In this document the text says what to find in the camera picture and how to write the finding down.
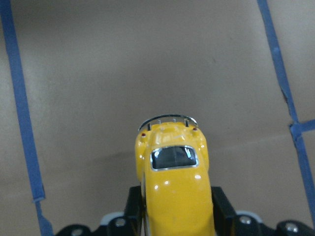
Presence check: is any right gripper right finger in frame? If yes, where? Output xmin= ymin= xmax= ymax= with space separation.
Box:
xmin=211 ymin=186 xmax=262 ymax=236

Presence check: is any yellow beetle toy car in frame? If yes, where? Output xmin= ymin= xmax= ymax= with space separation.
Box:
xmin=135 ymin=114 xmax=215 ymax=236

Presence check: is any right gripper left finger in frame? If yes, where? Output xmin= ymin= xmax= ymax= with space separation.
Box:
xmin=99 ymin=186 xmax=143 ymax=236

